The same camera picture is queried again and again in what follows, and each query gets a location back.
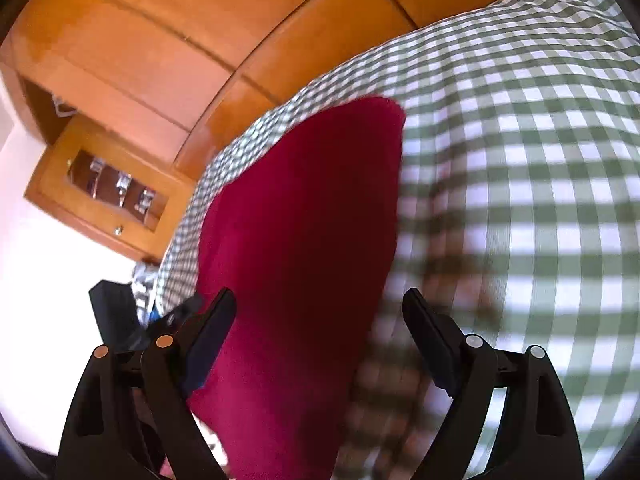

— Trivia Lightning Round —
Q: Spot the wooden glass-door cabinet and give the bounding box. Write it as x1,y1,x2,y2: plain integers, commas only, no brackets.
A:
23,114,197,266

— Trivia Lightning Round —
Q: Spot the magenta small garment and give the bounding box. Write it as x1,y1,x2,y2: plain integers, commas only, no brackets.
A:
187,95,407,480

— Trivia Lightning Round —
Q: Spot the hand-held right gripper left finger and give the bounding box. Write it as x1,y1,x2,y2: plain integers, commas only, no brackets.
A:
56,287,237,480

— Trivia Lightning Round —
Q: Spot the wooden headboard panel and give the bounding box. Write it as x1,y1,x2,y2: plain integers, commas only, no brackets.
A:
0,0,583,183

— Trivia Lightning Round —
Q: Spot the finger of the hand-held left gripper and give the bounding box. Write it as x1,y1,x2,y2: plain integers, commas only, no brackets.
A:
149,293,204,337

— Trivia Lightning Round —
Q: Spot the crumpled patterned cloth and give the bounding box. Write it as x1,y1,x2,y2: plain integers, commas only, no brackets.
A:
129,259,163,323

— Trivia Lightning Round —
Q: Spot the green white checked blanket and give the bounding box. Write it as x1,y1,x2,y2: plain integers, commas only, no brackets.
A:
150,0,640,480

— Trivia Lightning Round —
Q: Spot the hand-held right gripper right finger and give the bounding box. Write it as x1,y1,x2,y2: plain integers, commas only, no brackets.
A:
402,287,586,480

